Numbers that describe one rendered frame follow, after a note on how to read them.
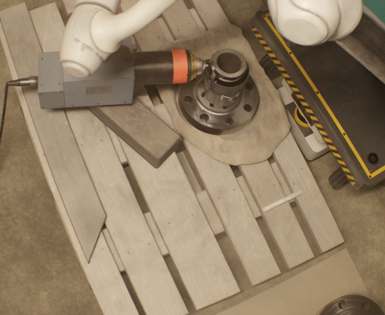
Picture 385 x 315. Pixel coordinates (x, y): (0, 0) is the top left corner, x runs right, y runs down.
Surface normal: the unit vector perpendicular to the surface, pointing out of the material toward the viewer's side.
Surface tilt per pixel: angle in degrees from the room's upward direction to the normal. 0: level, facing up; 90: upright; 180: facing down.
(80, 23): 34
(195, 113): 0
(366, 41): 64
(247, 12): 0
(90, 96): 90
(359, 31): 58
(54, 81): 0
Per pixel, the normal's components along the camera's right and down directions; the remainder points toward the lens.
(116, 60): 0.12, -0.39
